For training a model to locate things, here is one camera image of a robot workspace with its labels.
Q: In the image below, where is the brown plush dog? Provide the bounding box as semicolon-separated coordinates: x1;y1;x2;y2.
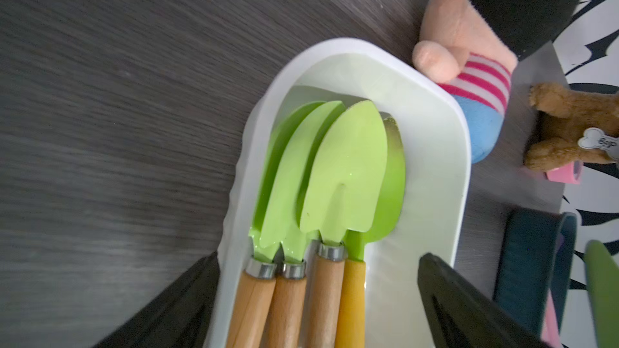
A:
524;83;618;172

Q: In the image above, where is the plush doll black hair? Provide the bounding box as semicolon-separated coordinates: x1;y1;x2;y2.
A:
412;0;580;163

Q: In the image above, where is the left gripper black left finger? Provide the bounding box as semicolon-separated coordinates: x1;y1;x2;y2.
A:
96;252;220;347

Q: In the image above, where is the green shovel yellow handle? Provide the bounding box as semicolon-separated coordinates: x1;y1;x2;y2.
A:
335;118;406;347

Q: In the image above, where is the white storage box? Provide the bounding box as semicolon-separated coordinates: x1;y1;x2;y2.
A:
205;38;471;347

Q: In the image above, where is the pink alarm clock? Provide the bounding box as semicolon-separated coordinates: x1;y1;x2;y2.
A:
545;161;583;185

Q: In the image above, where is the teal storage box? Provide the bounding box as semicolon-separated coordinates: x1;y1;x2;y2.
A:
493;208;577;336

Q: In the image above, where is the green shovel wooden handle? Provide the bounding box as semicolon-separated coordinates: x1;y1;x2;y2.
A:
585;240;618;348
227;101;323;347

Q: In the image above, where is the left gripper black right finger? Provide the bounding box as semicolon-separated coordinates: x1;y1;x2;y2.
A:
418;253;546;347

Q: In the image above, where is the purple shovel pink handle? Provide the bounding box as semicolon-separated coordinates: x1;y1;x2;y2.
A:
540;290;564;348

